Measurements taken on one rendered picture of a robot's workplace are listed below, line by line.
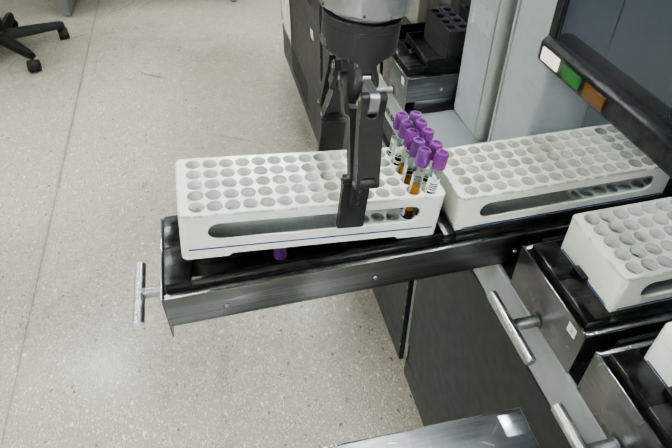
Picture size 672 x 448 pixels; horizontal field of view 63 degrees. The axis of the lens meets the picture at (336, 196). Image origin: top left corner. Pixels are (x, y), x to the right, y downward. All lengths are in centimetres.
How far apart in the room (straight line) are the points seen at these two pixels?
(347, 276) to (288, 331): 94
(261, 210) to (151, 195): 151
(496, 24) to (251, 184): 46
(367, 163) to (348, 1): 15
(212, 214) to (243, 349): 101
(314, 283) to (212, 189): 16
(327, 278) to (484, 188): 22
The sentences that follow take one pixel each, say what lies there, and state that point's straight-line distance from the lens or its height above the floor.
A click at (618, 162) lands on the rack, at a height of 86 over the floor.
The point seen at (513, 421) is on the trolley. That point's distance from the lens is 54.
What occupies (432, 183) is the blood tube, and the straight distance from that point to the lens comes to 63.
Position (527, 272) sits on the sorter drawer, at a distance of 71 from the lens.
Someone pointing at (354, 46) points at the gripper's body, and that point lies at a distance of 51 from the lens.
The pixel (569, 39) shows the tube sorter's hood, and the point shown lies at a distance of 72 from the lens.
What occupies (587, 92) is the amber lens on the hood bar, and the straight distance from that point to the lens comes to 67.
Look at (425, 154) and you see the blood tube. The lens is 60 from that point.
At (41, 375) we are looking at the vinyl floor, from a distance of 169.
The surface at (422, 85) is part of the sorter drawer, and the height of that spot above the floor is 79.
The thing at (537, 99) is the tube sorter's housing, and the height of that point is 90.
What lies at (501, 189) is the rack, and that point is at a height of 85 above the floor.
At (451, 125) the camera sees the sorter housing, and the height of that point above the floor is 73.
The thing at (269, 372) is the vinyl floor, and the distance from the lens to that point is 152.
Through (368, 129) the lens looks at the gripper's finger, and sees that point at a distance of 52.
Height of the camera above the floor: 129
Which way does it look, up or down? 41 degrees down
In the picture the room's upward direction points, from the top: straight up
